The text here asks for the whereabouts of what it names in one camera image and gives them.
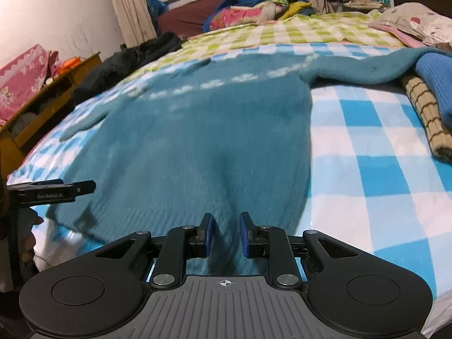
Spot green checked blanket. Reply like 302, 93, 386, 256
139, 10, 405, 75

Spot beige curtain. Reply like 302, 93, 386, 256
102, 0, 158, 49

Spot pink floral quilt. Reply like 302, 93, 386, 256
209, 4, 271, 31

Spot teal fuzzy sweater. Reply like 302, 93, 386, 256
46, 47, 438, 277

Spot orange cloth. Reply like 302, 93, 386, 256
57, 56, 84, 75

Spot blue knit sweater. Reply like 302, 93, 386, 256
415, 52, 452, 130

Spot white dotted pillow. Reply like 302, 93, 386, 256
379, 2, 452, 46

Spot maroon sofa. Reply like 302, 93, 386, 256
156, 0, 298, 40

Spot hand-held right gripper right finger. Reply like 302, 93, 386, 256
239, 212, 357, 287

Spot pink floral cushion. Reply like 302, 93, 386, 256
0, 44, 59, 125

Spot yellow cloth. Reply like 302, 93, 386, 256
281, 1, 314, 21

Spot wooden cabinet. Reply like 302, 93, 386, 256
0, 52, 103, 157

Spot black clothes pile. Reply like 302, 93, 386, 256
72, 32, 183, 105

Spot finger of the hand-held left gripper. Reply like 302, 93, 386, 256
63, 180, 97, 196

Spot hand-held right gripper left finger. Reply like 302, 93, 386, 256
95, 213, 215, 288

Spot pink cloth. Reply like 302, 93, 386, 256
369, 19, 429, 49

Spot blue plastic bag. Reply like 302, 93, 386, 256
144, 0, 170, 26

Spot beige striped sweater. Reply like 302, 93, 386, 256
401, 75, 452, 165

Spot person's left hand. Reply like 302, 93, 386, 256
18, 207, 45, 262

